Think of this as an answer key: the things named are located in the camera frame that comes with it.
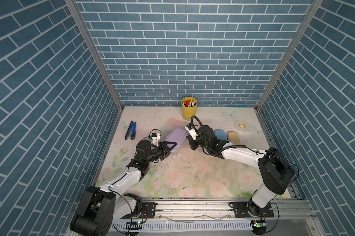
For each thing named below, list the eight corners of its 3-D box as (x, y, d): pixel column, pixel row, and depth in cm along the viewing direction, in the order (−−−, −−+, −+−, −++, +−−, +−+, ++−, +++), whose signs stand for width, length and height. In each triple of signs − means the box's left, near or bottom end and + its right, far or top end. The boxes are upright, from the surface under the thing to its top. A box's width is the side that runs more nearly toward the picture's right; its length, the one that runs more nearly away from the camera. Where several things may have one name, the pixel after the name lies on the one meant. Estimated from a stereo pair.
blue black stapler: (126, 139, 102) (124, 137, 100) (131, 123, 112) (130, 121, 110) (134, 139, 103) (133, 137, 100) (138, 123, 112) (137, 121, 110)
